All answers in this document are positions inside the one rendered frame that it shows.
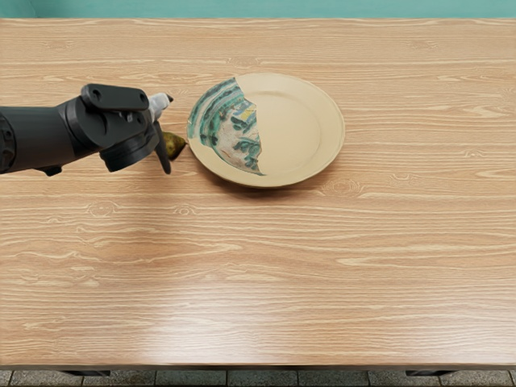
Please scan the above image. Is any green-brown pear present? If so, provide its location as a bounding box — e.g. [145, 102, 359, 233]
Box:
[160, 131, 189, 161]

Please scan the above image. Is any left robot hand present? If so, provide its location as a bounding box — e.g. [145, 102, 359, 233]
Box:
[147, 92, 176, 175]

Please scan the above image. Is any cream plate with green print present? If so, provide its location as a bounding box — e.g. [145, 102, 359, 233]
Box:
[185, 72, 347, 189]

